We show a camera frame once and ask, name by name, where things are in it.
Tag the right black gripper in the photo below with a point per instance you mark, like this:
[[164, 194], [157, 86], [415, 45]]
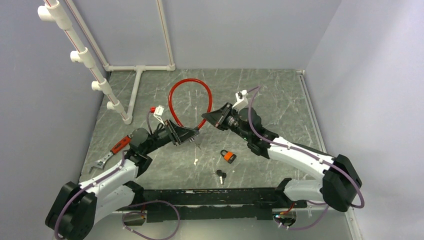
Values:
[[219, 116]]

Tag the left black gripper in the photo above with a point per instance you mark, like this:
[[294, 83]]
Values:
[[181, 134]]

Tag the orange padlock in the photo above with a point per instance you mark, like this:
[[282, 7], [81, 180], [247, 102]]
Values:
[[228, 156]]

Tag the red cable lock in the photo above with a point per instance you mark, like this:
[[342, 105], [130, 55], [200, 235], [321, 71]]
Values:
[[187, 100]]

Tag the black-headed keys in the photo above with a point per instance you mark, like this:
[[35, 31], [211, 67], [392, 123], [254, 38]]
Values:
[[221, 175]]

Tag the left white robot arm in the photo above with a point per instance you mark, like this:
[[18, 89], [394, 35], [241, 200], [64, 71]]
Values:
[[79, 206]]

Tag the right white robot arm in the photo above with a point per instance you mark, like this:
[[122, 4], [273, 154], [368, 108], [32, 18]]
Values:
[[334, 182]]

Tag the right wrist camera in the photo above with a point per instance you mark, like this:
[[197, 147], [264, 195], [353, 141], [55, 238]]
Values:
[[241, 100]]

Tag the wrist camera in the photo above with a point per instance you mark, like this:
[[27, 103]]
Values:
[[241, 100], [157, 112]]

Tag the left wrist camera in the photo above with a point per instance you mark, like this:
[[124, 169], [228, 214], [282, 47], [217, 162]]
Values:
[[157, 112]]

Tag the red-handled adjustable wrench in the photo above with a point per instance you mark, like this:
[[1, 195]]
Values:
[[100, 163]]

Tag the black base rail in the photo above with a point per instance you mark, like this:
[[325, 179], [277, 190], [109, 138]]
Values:
[[260, 203]]

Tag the white PVC pipe frame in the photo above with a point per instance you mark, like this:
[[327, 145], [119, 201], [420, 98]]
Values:
[[54, 12]]

